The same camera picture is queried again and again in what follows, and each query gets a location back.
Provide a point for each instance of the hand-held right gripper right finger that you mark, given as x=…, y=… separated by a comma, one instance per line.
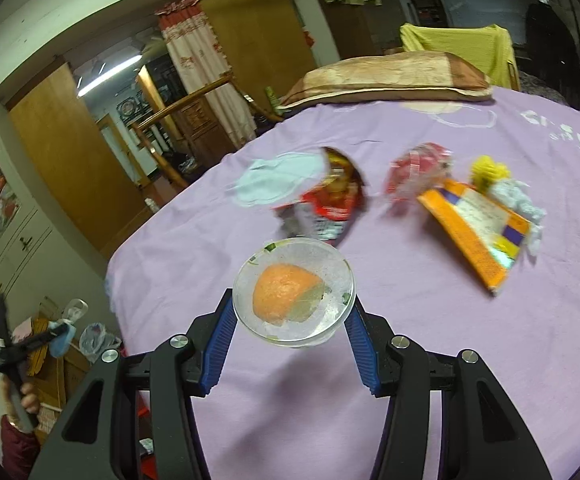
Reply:
x=362, y=355

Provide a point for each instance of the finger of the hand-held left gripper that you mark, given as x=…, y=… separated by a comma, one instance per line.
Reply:
x=35, y=341
x=1, y=320

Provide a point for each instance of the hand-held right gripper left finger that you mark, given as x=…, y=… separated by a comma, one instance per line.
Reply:
x=217, y=355

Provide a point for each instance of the clear jelly cup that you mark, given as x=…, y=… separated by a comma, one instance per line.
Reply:
x=280, y=300

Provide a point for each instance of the person's left forearm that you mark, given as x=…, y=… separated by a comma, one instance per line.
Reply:
x=17, y=450

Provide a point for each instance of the person's left hand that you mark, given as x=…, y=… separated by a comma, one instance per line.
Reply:
x=31, y=400

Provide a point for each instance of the pink cloth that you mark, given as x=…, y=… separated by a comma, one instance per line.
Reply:
x=27, y=332

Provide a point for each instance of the clear plastic bag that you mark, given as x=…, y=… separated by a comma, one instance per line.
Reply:
x=100, y=342

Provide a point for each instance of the grey glass-door cabinet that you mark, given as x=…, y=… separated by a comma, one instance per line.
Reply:
x=25, y=245

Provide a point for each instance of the foil snack bag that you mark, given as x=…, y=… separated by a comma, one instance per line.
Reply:
x=330, y=200

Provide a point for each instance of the orange flat packet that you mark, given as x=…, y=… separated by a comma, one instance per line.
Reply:
x=460, y=230

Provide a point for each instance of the wooden door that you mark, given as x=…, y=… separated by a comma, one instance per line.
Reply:
x=70, y=160
x=260, y=40

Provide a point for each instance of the red plastic bag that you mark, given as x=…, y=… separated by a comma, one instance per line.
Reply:
x=415, y=170

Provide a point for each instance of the yellow ribbon bow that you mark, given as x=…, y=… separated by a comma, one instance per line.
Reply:
x=490, y=172

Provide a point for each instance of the carved wooden cabinet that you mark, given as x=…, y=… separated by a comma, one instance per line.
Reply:
x=205, y=120

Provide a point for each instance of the framed decorative plate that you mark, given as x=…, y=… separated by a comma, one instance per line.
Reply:
x=129, y=109

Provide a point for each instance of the fluorescent tube lamp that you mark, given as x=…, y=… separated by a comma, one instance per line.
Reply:
x=97, y=86

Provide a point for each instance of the green bottle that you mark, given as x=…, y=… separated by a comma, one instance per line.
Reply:
x=273, y=101

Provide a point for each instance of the brown satin pillow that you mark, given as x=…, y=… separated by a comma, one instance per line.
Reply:
x=385, y=77

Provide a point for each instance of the floral curtain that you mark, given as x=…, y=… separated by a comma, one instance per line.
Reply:
x=205, y=75

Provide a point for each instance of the yellow cloth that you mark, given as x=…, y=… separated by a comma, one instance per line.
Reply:
x=450, y=40

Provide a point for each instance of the dark wooden wardrobe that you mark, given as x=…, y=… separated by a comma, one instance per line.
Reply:
x=370, y=25

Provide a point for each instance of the black coat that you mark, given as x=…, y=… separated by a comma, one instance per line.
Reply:
x=555, y=35

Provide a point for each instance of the wooden chair frame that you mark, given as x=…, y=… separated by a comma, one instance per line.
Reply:
x=190, y=100

